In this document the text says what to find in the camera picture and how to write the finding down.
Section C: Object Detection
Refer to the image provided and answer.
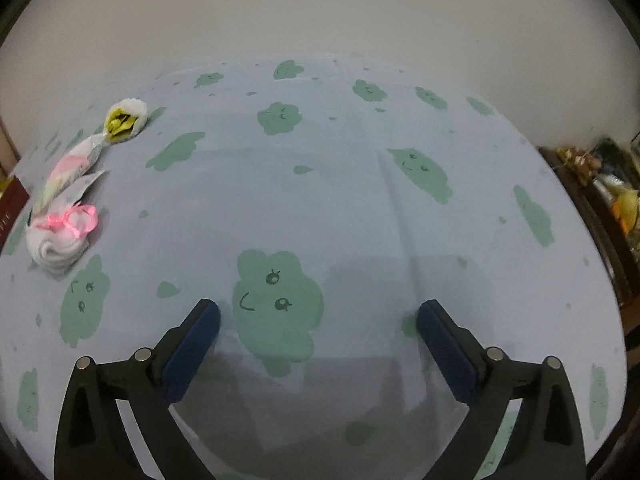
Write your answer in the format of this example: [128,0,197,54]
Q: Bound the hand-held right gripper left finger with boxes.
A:
[53,298,221,480]

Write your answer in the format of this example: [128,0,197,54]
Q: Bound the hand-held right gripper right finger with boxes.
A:
[417,300,587,480]

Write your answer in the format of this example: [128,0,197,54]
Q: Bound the red metal tin box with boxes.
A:
[0,176,28,256]

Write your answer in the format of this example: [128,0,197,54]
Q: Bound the yellow soft toy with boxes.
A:
[612,190,640,235]

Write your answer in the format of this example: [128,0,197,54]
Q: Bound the white rolled towel pink ribbon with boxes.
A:
[25,203,98,275]

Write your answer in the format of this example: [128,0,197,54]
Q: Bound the blue bedsheet green cloud print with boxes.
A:
[0,52,628,480]

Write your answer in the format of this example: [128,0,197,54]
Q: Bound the pastel printed cloth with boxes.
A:
[32,135,111,221]

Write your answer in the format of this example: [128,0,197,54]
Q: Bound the brown printed pouch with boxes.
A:
[555,146,602,182]

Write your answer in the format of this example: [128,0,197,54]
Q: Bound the white and yellow fluffy scrunchie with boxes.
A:
[102,99,149,145]

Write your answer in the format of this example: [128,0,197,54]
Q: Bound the dark bag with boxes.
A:
[592,137,640,182]

